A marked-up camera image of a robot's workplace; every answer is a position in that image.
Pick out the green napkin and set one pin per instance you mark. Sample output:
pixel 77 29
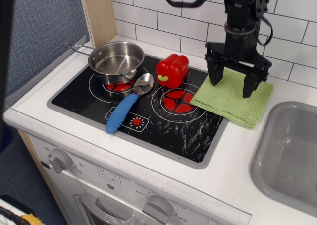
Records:
pixel 225 99

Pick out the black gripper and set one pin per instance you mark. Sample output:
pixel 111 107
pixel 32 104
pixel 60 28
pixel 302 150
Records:
pixel 238 52

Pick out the white toy oven front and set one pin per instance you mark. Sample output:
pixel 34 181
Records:
pixel 103 188

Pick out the grey right oven knob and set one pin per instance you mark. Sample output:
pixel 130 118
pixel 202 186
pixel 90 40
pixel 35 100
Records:
pixel 159 209

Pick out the grey oven knob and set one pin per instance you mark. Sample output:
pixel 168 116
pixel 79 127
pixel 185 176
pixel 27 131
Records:
pixel 59 160
pixel 159 209

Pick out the blue handled metal spoon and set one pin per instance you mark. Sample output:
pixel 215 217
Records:
pixel 141 86

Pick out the black toy stovetop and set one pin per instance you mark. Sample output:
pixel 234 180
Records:
pixel 162 120

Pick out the wooden side post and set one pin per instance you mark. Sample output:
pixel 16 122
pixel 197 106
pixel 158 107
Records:
pixel 100 20

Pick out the grey plastic sink basin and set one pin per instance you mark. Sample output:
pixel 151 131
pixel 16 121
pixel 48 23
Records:
pixel 284 167

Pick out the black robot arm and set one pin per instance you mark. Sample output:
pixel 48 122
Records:
pixel 244 14

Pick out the grey left oven knob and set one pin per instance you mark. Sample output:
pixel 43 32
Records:
pixel 59 160

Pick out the red toy bell pepper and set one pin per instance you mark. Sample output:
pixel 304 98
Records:
pixel 172 70

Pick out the yellow object at corner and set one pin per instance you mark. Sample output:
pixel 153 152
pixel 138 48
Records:
pixel 31 219

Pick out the stainless steel saucepan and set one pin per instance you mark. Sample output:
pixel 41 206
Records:
pixel 116 63

